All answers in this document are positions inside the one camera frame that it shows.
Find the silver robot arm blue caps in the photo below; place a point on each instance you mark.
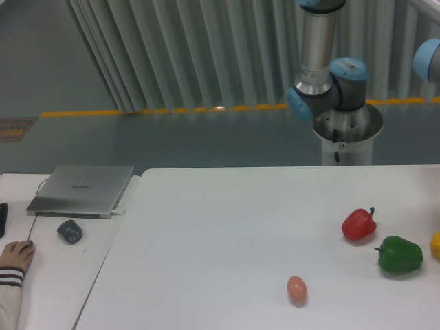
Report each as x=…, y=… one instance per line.
x=316, y=51

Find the yellow bell pepper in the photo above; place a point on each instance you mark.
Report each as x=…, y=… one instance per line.
x=435, y=245

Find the black device at edge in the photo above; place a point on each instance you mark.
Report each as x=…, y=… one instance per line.
x=3, y=218

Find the silver closed laptop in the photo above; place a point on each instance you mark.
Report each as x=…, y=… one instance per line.
x=84, y=191

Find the person's hand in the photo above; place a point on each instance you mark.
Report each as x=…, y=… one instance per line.
x=16, y=255

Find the dark grey earbuds case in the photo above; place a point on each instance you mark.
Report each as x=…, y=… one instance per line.
x=70, y=232

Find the red bell pepper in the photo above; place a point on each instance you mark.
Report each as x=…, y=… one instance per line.
x=359, y=224

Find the brown egg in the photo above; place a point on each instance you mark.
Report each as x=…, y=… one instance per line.
x=297, y=289

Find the white pleated curtain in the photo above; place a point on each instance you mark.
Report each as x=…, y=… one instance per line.
x=191, y=54

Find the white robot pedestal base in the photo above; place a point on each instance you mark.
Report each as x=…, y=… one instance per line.
x=347, y=137

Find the striped cuff sleeve forearm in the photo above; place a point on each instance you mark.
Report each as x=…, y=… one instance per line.
x=11, y=296

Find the green bell pepper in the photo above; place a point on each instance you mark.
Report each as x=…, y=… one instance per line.
x=398, y=256

